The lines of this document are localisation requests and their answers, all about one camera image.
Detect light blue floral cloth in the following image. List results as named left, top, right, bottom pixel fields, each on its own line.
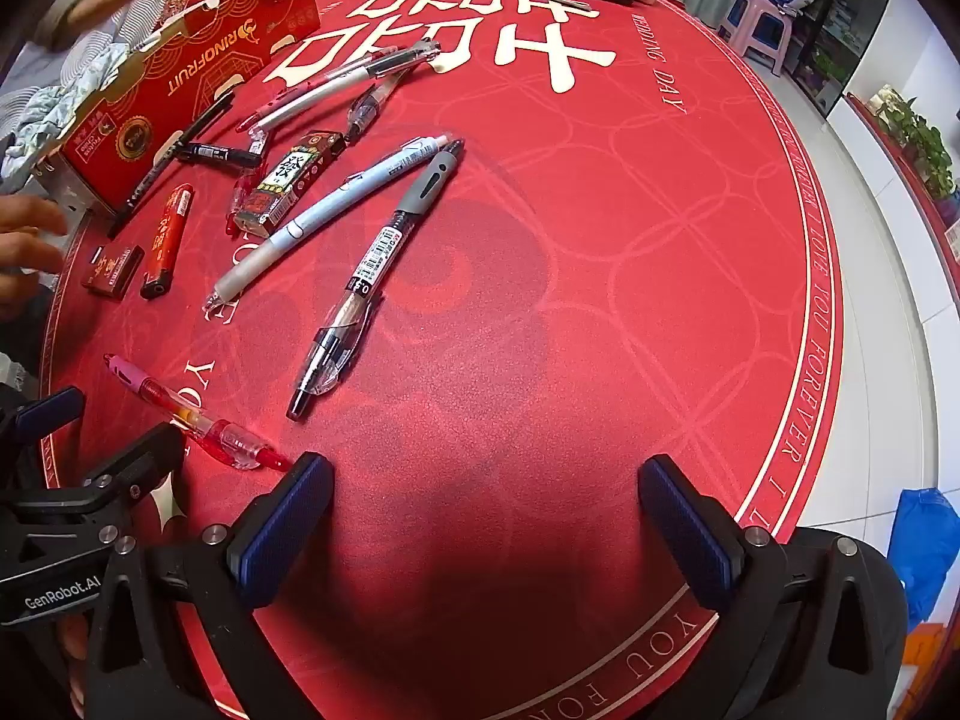
left=0, top=37, right=136, bottom=181

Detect red lighter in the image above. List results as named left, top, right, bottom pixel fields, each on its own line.
left=139, top=184, right=198, bottom=301

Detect blue plastic bag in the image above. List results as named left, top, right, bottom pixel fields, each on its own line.
left=889, top=487, right=960, bottom=631

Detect pink plastic stool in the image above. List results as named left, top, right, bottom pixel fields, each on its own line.
left=718, top=0, right=800, bottom=76

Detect clear black pen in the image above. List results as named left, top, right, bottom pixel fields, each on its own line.
left=345, top=64, right=421, bottom=145

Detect red round table mat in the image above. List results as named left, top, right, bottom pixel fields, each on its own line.
left=37, top=0, right=845, bottom=720

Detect pink clip red pen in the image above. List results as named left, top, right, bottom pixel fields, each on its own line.
left=103, top=352, right=295, bottom=475

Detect red cardboard box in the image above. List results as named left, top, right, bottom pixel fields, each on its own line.
left=56, top=0, right=320, bottom=215

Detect grey grip black gel pen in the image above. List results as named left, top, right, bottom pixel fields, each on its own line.
left=287, top=139, right=467, bottom=422

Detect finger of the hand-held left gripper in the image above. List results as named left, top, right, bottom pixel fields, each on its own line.
left=0, top=386, right=87, bottom=455
left=79, top=422, right=187, bottom=515

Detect small red matchbox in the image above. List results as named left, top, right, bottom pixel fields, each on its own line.
left=81, top=244, right=146, bottom=301

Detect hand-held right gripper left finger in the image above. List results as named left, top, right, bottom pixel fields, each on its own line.
left=82, top=452, right=335, bottom=720

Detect small decorated black box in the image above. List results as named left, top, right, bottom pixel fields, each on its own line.
left=234, top=131, right=347, bottom=237

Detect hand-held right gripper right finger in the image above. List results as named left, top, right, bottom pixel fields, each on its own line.
left=637, top=454, right=908, bottom=720

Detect light blue pen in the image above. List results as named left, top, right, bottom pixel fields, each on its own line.
left=202, top=135, right=455, bottom=314

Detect green potted plants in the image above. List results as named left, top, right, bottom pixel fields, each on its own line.
left=870, top=86, right=960, bottom=203

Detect white barrel red pen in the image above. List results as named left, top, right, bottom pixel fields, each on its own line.
left=236, top=45, right=445, bottom=137

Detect black marker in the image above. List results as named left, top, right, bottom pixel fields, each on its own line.
left=172, top=141, right=261, bottom=167

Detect glass door cabinet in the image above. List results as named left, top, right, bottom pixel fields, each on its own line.
left=795, top=0, right=901, bottom=117

